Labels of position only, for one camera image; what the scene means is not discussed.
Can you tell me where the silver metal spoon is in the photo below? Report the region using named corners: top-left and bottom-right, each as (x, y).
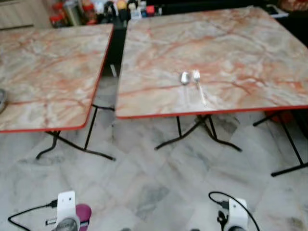
top-left (180, 71), bottom-right (192, 103)

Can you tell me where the white phone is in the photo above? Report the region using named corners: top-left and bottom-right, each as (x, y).
top-left (265, 5), bottom-right (280, 16)

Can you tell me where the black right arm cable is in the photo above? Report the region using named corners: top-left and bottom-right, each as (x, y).
top-left (208, 192), bottom-right (261, 231)

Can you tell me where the marble folding table red edge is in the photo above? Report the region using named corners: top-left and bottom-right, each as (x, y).
top-left (0, 23), bottom-right (116, 161)
top-left (115, 6), bottom-right (308, 152)

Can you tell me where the red sauce bottle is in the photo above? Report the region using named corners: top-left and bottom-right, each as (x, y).
top-left (82, 2), bottom-right (97, 25)

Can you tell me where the red lidded jar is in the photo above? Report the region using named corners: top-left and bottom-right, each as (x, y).
top-left (50, 4), bottom-right (66, 28)

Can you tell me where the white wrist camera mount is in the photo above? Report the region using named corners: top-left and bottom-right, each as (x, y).
top-left (227, 197), bottom-right (248, 231)
top-left (56, 191), bottom-right (77, 226)

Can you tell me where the red object under table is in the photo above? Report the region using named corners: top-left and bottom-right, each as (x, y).
top-left (264, 111), bottom-right (294, 125)

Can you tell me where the black metal table frame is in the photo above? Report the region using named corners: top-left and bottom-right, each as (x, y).
top-left (253, 110), bottom-right (308, 177)

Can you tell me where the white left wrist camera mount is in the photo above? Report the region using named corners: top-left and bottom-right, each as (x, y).
top-left (56, 191), bottom-right (77, 226)

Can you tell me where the steel canister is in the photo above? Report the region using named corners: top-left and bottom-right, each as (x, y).
top-left (64, 1), bottom-right (82, 26)

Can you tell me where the white bottle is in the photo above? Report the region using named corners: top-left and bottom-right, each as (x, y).
top-left (130, 4), bottom-right (142, 20)

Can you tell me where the silver metal fork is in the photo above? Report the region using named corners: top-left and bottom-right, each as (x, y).
top-left (192, 70), bottom-right (208, 106)

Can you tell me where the brown woven basket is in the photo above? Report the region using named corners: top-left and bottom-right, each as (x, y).
top-left (278, 0), bottom-right (308, 12)

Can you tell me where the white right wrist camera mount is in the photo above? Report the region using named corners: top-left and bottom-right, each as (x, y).
top-left (227, 197), bottom-right (248, 231)

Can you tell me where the beige wooden cabinet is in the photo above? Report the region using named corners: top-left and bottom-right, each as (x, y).
top-left (0, 0), bottom-right (51, 30)

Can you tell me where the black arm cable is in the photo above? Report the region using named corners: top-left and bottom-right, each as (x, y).
top-left (7, 200), bottom-right (59, 231)
top-left (208, 192), bottom-right (261, 231)

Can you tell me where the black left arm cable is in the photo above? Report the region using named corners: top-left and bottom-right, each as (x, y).
top-left (7, 200), bottom-right (59, 231)

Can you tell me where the magenta plastic cup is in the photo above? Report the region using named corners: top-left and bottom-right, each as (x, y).
top-left (75, 204), bottom-right (92, 231)

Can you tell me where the grey metal bowl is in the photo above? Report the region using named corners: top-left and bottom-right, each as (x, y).
top-left (0, 89), bottom-right (7, 115)

